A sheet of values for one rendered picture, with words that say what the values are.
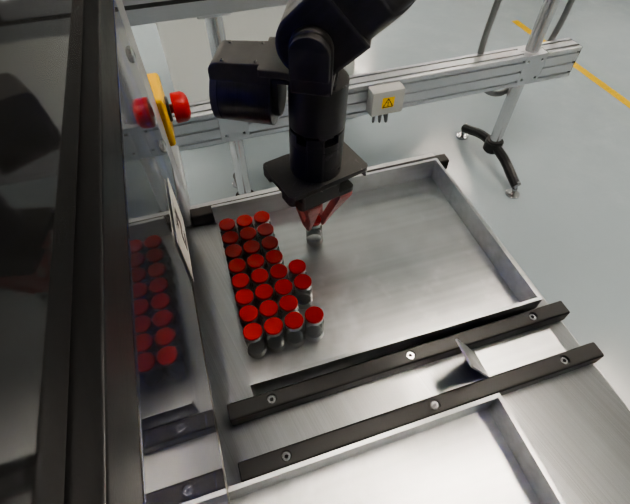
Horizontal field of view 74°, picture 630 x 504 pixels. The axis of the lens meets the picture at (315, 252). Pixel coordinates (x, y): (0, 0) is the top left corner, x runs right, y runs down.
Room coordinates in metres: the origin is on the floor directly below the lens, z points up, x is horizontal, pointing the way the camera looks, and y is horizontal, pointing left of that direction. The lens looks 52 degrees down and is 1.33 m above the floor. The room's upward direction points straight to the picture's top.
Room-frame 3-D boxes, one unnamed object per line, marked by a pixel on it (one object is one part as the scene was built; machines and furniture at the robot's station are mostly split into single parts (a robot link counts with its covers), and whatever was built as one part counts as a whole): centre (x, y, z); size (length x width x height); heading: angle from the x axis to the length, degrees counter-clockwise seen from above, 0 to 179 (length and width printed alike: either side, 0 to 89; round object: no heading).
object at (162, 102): (0.50, 0.23, 0.99); 0.08 x 0.07 x 0.07; 108
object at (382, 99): (1.32, -0.24, 0.50); 0.12 x 0.05 x 0.09; 108
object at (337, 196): (0.36, 0.00, 0.97); 0.07 x 0.07 x 0.09; 32
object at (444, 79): (1.39, -0.24, 0.49); 1.60 x 0.08 x 0.12; 108
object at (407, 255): (0.33, -0.06, 0.90); 0.34 x 0.26 x 0.04; 107
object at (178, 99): (0.51, 0.19, 0.99); 0.04 x 0.04 x 0.04; 18
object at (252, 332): (0.28, 0.09, 0.90); 0.18 x 0.02 x 0.05; 17
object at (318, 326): (0.23, 0.00, 0.90); 0.02 x 0.02 x 0.05
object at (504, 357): (0.20, -0.21, 0.91); 0.14 x 0.03 x 0.06; 107
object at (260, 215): (0.30, 0.05, 0.90); 0.18 x 0.02 x 0.05; 17
